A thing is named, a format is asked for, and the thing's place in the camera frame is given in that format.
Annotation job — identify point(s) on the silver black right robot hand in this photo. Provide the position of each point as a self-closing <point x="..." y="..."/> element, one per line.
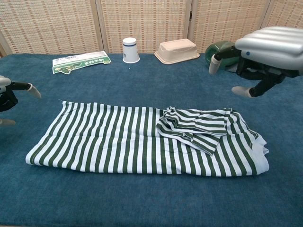
<point x="272" y="49"/>

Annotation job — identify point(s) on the blue table mat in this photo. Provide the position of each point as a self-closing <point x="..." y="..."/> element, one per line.
<point x="142" y="201"/>

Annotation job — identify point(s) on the bamboo screen panel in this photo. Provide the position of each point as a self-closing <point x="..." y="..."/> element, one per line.
<point x="286" y="14"/>
<point x="47" y="26"/>
<point x="144" y="23"/>
<point x="229" y="16"/>

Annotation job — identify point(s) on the white paper cup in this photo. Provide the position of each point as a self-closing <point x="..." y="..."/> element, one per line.
<point x="130" y="50"/>

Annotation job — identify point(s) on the green white flat carton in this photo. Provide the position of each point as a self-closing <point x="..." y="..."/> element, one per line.
<point x="80" y="62"/>

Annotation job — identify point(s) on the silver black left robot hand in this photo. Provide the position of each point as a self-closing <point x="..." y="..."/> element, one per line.
<point x="7" y="99"/>

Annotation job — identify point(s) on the beige plastic tray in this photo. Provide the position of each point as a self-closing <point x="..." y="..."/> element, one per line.
<point x="176" y="50"/>

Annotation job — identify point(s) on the green white striped T-shirt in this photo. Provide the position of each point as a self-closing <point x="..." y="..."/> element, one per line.
<point x="106" y="142"/>

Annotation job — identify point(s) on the green plastic bottle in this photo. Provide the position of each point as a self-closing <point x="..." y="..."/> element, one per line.
<point x="227" y="62"/>

